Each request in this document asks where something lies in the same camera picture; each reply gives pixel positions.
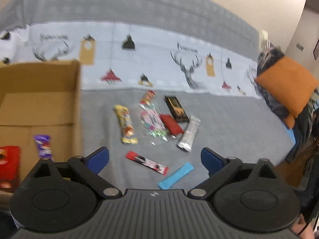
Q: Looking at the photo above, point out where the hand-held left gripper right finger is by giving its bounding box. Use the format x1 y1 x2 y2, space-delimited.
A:
187 147 292 200

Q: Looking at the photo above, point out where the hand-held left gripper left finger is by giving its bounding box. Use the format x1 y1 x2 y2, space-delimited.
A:
23 147 122 200

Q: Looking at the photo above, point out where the silver snack bar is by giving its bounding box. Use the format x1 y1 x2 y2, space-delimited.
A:
177 116 201 152

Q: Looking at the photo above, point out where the light blue snack bar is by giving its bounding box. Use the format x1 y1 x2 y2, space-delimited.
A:
158 162 195 190

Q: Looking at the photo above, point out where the yellow candy bar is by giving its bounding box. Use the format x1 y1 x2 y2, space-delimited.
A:
114 105 138 145

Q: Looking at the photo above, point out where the red black white snack bar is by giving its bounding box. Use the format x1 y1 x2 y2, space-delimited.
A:
125 151 169 175

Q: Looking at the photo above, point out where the dark red chocolate bar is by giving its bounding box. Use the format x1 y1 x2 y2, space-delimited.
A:
159 115 185 137

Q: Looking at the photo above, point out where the black gold chocolate box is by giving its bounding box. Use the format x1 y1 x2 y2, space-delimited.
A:
164 96 190 123

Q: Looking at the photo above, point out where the clear pink candy bag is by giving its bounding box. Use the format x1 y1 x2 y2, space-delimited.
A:
140 103 169 142

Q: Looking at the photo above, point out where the cardboard box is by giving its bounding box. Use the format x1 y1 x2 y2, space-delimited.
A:
0 60 83 198

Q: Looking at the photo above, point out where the small red yellow snack packet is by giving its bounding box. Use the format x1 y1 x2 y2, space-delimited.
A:
140 91 156 105

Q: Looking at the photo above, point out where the purple snack packet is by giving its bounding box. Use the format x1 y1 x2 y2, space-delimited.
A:
34 134 54 161

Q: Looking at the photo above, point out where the wooden furniture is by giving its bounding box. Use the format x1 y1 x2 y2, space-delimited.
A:
275 139 319 190

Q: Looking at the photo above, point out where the dark patterned cloth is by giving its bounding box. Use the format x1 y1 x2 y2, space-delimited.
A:
257 45 319 162

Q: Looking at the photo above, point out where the orange pillow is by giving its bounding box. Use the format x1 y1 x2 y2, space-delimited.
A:
255 56 319 128

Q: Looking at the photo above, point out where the printed deer blanket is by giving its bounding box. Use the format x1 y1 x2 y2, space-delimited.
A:
0 0 296 191

